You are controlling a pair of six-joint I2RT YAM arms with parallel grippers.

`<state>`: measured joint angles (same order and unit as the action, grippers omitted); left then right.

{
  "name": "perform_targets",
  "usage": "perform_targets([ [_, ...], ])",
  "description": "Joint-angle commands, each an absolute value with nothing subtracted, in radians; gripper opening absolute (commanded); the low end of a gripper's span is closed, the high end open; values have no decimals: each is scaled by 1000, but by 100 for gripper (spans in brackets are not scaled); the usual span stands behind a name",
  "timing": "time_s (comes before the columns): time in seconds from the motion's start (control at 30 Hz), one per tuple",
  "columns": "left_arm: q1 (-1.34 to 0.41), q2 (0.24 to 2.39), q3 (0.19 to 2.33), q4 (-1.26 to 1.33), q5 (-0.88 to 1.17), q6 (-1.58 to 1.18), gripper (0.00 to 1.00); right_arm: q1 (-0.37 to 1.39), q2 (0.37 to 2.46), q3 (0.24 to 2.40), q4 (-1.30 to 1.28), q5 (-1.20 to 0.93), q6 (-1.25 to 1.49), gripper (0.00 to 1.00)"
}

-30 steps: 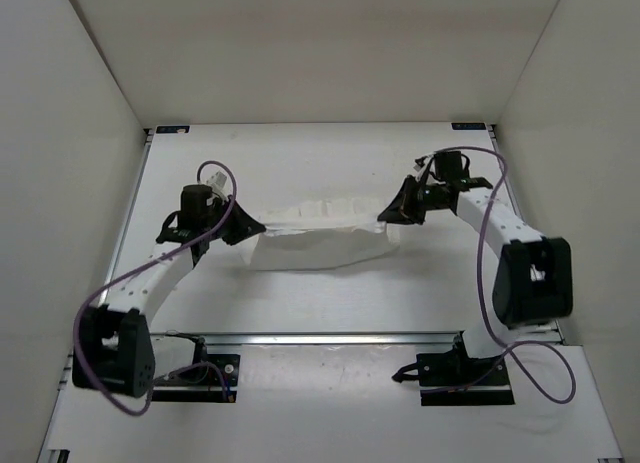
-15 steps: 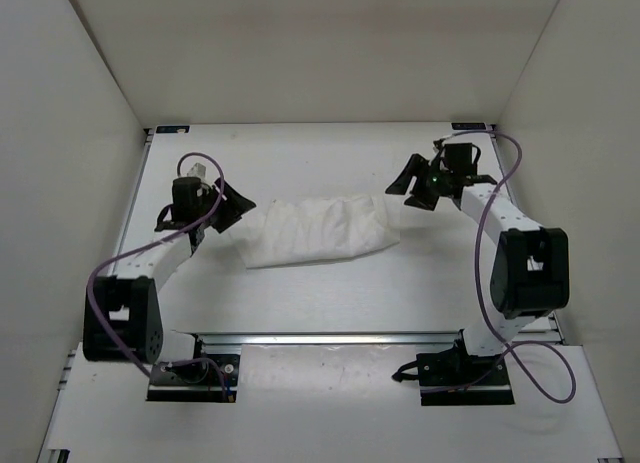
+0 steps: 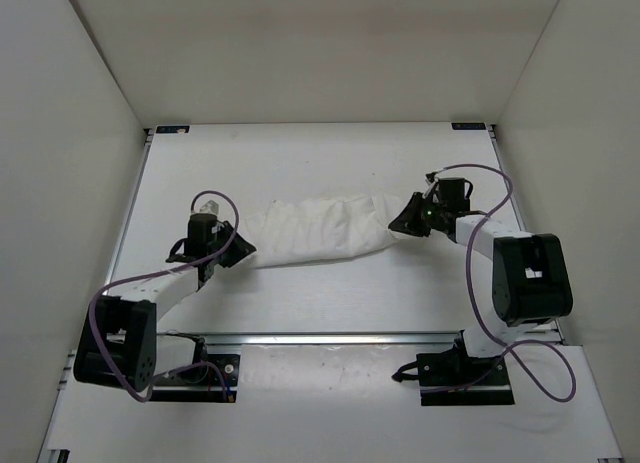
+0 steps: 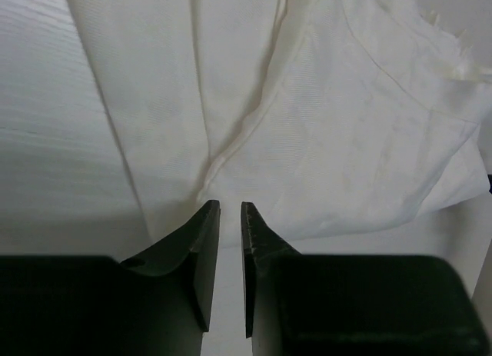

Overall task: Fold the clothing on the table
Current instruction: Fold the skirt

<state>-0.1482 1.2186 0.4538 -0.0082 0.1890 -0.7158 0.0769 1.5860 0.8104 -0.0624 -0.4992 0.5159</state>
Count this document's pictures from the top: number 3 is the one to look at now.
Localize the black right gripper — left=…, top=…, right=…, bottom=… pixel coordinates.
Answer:
left=388, top=193, right=446, bottom=238

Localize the white pleated skirt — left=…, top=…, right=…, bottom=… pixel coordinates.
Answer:
left=239, top=193, right=403, bottom=268

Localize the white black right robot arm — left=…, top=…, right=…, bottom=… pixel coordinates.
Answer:
left=420, top=175, right=573, bottom=384

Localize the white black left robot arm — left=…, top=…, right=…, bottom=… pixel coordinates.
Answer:
left=73, top=191, right=406, bottom=402

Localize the blue right corner label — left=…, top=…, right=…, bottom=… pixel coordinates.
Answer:
left=451, top=122, right=486, bottom=131

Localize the blue corner label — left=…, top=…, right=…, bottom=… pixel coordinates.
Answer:
left=451, top=122, right=486, bottom=131
left=155, top=125, right=190, bottom=134

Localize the blue left corner label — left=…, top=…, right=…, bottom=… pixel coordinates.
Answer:
left=155, top=125, right=190, bottom=134

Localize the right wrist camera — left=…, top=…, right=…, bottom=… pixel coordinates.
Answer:
left=423, top=170, right=441, bottom=198

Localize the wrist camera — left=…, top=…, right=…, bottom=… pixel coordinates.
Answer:
left=423, top=170, right=441, bottom=198
left=194, top=200, right=220, bottom=216

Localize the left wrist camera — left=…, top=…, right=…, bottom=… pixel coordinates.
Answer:
left=194, top=200, right=220, bottom=216

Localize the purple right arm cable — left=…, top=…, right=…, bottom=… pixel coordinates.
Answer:
left=424, top=163, right=576, bottom=403

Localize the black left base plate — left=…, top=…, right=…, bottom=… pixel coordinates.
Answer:
left=151, top=331, right=241, bottom=404

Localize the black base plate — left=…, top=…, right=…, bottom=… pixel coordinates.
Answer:
left=391, top=335, right=515, bottom=407
left=151, top=331, right=241, bottom=404

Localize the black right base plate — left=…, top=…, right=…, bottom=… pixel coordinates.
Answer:
left=391, top=335, right=515, bottom=407

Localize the aluminium table frame rail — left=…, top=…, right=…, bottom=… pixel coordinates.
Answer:
left=92, top=124, right=566, bottom=349

